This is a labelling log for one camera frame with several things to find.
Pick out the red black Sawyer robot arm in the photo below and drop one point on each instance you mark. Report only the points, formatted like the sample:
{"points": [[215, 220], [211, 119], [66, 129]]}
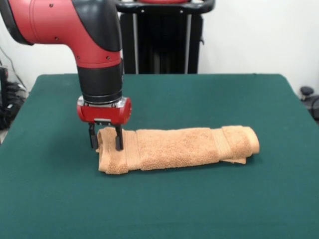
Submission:
{"points": [[62, 22]]}

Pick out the dark green table cloth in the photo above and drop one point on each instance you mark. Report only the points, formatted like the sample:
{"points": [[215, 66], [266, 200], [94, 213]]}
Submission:
{"points": [[74, 199]]}

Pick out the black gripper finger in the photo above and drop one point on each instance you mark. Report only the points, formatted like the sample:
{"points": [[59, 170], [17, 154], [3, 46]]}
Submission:
{"points": [[93, 140], [118, 139]]}

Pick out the tan terry towel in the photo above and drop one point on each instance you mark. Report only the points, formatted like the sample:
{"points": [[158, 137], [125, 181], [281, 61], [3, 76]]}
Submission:
{"points": [[174, 147]]}

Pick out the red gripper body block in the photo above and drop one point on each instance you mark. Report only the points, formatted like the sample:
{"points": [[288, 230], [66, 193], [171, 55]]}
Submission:
{"points": [[104, 113]]}

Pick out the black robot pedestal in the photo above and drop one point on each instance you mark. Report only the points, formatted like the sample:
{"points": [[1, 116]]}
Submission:
{"points": [[162, 44]]}

